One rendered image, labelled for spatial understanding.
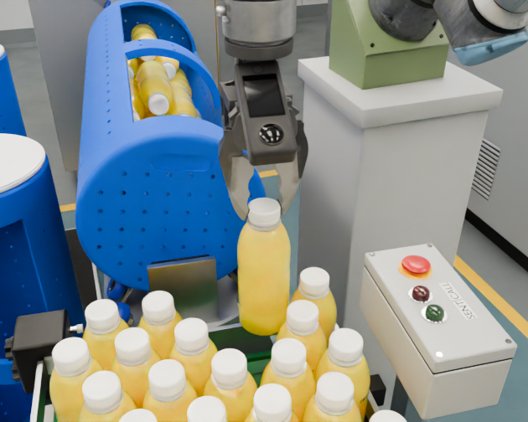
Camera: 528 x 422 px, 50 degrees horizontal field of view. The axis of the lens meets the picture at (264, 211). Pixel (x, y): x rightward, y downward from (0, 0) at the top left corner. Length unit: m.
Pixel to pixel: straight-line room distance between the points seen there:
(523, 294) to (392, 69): 1.59
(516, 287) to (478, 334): 1.95
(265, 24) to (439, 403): 0.46
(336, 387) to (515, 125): 2.06
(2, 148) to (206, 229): 0.57
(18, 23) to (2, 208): 4.85
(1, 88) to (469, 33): 1.39
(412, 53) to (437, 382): 0.74
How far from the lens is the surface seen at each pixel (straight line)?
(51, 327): 0.85
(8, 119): 1.98
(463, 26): 1.04
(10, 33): 5.97
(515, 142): 2.59
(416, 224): 1.33
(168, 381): 0.64
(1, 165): 1.23
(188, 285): 0.86
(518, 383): 2.23
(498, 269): 2.71
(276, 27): 0.58
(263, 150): 0.54
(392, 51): 1.19
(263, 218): 0.66
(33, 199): 1.19
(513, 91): 2.58
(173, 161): 0.81
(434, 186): 1.29
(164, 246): 0.88
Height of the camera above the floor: 1.56
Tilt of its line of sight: 33 degrees down
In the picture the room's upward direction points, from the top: straight up
